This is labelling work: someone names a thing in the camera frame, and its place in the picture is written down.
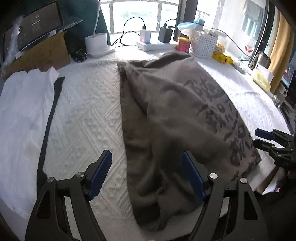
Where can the white perforated basket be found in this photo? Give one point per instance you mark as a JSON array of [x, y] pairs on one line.
[[202, 43]]

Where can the dark grey t-shirt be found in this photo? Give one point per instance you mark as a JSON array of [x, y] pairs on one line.
[[171, 105]]

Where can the white folded garment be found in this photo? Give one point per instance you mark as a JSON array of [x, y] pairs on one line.
[[26, 101]]

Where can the yellow snack packet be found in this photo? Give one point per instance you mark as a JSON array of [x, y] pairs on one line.
[[222, 58]]

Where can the brown cardboard box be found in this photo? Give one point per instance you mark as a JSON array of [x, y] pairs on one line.
[[49, 53]]

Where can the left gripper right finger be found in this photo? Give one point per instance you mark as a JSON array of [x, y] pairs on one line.
[[210, 190]]

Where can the clear snack jar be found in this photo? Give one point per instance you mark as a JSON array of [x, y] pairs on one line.
[[221, 44]]

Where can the blue tissue packet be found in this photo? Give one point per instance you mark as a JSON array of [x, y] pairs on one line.
[[195, 25]]

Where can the white mug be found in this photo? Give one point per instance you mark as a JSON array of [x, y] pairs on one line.
[[282, 90]]

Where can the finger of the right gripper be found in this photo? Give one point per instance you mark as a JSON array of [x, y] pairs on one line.
[[264, 134], [264, 146]]

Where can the yellow curtain right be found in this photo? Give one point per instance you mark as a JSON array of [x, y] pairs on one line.
[[281, 52]]

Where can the white charger plug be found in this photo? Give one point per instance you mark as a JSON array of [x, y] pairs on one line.
[[145, 35]]

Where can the dark steel tumbler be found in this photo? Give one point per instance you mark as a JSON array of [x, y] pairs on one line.
[[263, 60]]

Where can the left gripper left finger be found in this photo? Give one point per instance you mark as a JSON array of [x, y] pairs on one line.
[[83, 187]]

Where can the black charger plug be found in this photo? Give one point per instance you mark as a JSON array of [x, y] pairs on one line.
[[165, 34]]

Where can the white desk lamp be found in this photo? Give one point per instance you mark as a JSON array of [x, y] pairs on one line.
[[96, 44]]

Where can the red can yellow lid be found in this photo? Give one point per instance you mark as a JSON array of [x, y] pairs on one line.
[[183, 44]]

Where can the tablet with dark screen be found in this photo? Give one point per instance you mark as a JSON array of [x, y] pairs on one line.
[[41, 21]]

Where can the computer monitor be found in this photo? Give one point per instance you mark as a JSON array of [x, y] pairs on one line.
[[288, 75]]

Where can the white power strip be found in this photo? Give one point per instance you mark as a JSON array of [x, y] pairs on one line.
[[156, 46]]

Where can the water bottle red label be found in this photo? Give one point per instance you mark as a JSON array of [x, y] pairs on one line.
[[249, 46]]

